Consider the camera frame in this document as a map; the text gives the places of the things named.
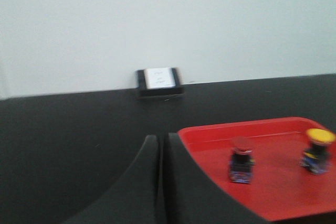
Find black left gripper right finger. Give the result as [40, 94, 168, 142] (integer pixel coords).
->
[162, 133, 268, 223]

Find red plastic tray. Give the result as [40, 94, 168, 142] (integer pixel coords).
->
[178, 117, 335, 221]

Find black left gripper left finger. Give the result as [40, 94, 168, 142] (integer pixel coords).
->
[64, 135, 161, 223]

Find black white socket box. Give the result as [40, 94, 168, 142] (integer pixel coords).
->
[135, 67, 184, 99]

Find red mushroom push button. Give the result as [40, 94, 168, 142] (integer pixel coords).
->
[228, 136, 255, 184]

